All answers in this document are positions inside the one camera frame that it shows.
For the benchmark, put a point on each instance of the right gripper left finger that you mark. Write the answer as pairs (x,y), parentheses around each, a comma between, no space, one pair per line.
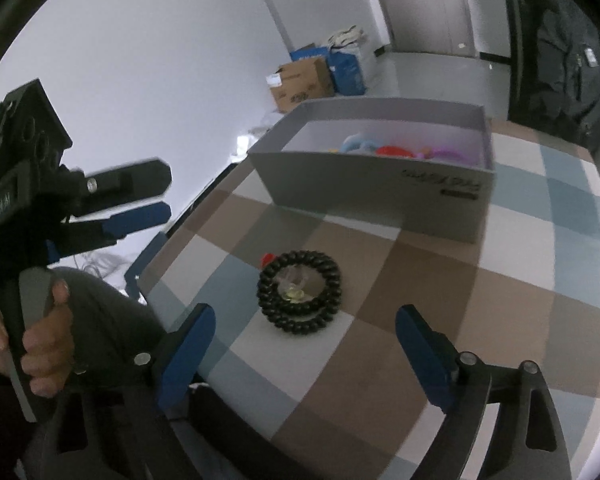
(164,385)

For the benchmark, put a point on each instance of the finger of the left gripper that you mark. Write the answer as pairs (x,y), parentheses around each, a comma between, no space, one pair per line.
(125,222)
(126,184)

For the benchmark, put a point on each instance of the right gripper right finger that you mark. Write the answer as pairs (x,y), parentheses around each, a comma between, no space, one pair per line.
(527,440)

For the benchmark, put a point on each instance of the clear plastic hair clip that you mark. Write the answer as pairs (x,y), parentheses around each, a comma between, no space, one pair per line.
(291,282)

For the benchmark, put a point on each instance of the person's left hand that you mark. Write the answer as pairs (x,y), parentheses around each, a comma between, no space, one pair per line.
(49,346)

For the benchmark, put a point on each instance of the checkered table cloth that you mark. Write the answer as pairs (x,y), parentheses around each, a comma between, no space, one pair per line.
(346,349)

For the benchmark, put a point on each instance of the grey cardboard box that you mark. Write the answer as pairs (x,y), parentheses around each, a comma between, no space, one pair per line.
(320,157)

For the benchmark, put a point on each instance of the brown cardboard box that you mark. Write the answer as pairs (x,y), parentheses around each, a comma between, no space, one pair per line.
(298,81)

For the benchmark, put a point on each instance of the blue shopping bag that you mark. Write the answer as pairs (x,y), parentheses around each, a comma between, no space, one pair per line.
(344,68)

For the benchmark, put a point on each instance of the cream tote bag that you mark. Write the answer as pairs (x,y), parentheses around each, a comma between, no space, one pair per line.
(346,38)

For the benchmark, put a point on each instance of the black coat rack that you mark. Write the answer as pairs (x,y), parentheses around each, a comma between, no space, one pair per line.
(517,19)

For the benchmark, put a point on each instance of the grey door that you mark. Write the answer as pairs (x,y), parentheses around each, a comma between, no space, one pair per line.
(430,26)

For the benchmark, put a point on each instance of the black backpack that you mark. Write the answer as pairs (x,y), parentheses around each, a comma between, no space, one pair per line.
(562,73)

